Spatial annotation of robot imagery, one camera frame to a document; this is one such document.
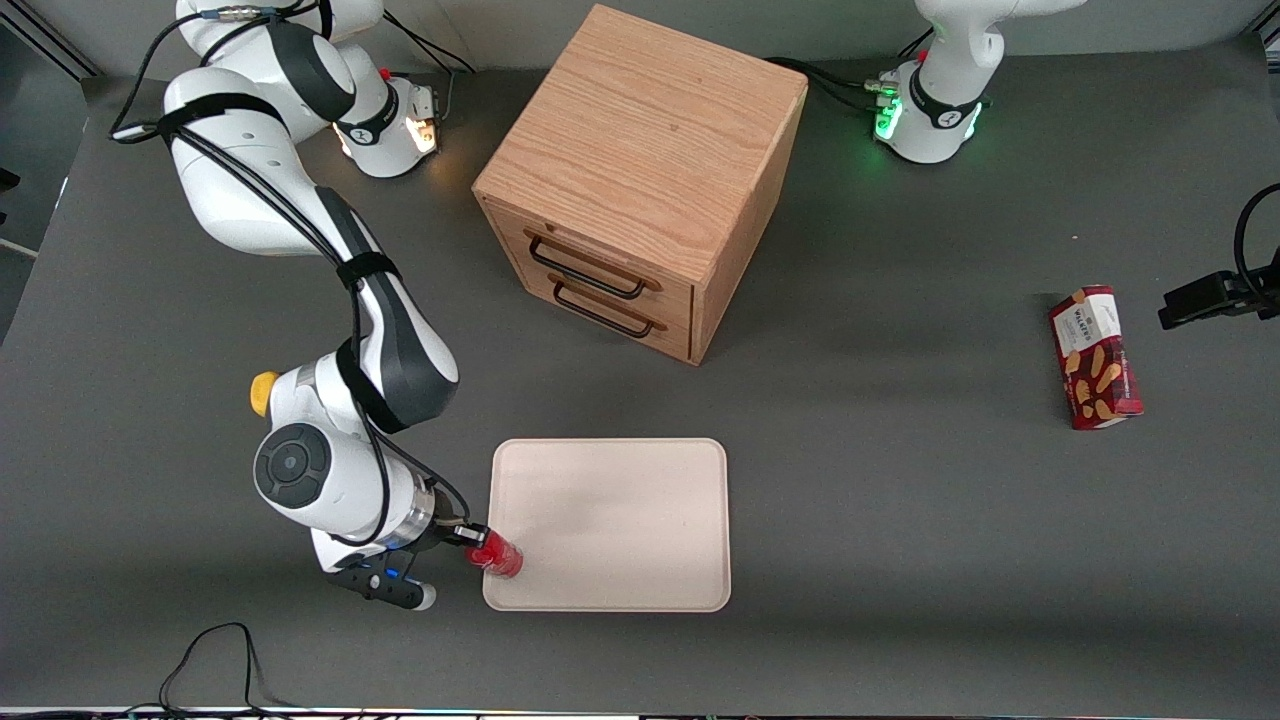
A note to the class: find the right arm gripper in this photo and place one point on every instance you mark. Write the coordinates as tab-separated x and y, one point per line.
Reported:
446	534

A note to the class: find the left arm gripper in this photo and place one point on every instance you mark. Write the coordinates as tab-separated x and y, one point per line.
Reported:
1203	298

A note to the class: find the red coke bottle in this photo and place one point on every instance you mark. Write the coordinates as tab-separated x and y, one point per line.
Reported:
497	555

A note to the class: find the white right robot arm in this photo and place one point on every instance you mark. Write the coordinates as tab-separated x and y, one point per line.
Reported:
400	350

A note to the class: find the beige plastic tray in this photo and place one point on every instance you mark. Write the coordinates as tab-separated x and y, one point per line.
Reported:
610	525

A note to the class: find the red shortbread cookie box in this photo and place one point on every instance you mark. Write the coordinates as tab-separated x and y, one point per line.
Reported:
1095	355

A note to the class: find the wooden drawer cabinet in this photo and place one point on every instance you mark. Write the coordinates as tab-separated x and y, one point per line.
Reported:
640	110

